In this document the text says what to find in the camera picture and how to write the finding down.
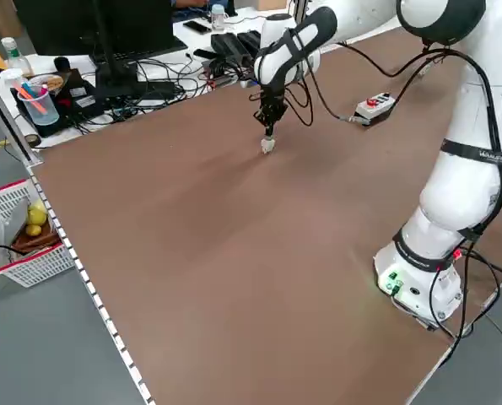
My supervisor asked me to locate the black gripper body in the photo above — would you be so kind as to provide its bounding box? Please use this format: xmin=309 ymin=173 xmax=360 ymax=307
xmin=258 ymin=83 xmax=287 ymax=112

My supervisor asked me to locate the black finned power supply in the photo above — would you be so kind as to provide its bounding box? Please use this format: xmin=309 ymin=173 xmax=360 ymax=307
xmin=210 ymin=33 xmax=252 ymax=65
xmin=237 ymin=30 xmax=263 ymax=54

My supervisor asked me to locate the clear baby bottle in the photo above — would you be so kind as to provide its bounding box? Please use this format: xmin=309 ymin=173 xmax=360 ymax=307
xmin=209 ymin=3 xmax=228 ymax=32

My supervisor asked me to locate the grey control box with buttons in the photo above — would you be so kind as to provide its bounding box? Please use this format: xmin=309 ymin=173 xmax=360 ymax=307
xmin=354 ymin=91 xmax=397 ymax=128

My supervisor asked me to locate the black smartphone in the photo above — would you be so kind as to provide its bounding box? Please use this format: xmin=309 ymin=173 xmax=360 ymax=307
xmin=182 ymin=19 xmax=213 ymax=35

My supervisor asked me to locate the black stand pole with base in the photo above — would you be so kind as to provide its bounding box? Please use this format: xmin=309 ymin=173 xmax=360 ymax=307
xmin=90 ymin=0 xmax=140 ymax=99

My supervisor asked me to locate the black case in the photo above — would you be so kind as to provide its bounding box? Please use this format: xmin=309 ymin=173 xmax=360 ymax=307
xmin=15 ymin=68 xmax=109 ymax=138

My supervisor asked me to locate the black computer monitor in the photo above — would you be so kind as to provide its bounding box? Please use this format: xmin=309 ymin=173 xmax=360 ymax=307
xmin=12 ymin=0 xmax=189 ymax=58

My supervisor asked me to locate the bowl of snacks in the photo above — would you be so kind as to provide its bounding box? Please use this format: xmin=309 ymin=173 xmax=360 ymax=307
xmin=26 ymin=73 xmax=67 ymax=95

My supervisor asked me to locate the clear measuring cup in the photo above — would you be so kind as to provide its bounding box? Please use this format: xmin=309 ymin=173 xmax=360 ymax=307
xmin=15 ymin=84 xmax=62 ymax=127

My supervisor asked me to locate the orange pen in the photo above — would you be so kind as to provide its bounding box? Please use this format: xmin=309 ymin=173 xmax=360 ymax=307
xmin=19 ymin=81 xmax=49 ymax=115

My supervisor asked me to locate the white notched edge strip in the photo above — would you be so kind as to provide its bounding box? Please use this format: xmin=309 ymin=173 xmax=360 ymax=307
xmin=28 ymin=165 xmax=155 ymax=405

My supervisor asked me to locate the clear bottle with white cap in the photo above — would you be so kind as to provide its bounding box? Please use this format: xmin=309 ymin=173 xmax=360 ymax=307
xmin=0 ymin=36 xmax=35 ymax=79

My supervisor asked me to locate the brown wooden tray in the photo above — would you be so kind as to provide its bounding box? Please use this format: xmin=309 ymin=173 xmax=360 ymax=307
xmin=11 ymin=224 xmax=62 ymax=255

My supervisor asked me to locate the white lidded cup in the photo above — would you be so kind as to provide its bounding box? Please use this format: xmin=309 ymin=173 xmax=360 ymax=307
xmin=0 ymin=67 xmax=26 ymax=90

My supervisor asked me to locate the white basket with red rim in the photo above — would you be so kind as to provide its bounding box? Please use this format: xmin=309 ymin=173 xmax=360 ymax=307
xmin=0 ymin=178 xmax=77 ymax=289

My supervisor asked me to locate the black gripper loop cable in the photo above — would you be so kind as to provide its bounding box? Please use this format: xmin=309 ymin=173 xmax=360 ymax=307
xmin=284 ymin=62 xmax=370 ymax=128

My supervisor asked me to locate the aluminium frame post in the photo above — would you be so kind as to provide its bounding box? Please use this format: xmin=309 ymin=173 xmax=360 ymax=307
xmin=289 ymin=0 xmax=310 ymax=23
xmin=0 ymin=66 xmax=43 ymax=167

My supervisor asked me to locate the tangled black desk cable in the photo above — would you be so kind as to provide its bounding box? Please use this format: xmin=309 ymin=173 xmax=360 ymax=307
xmin=64 ymin=53 xmax=252 ymax=128

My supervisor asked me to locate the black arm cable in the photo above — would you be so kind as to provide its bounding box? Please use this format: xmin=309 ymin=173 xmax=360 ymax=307
xmin=334 ymin=40 xmax=502 ymax=244

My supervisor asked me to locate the black base cable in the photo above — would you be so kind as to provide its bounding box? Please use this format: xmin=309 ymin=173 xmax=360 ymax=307
xmin=429 ymin=247 xmax=502 ymax=343

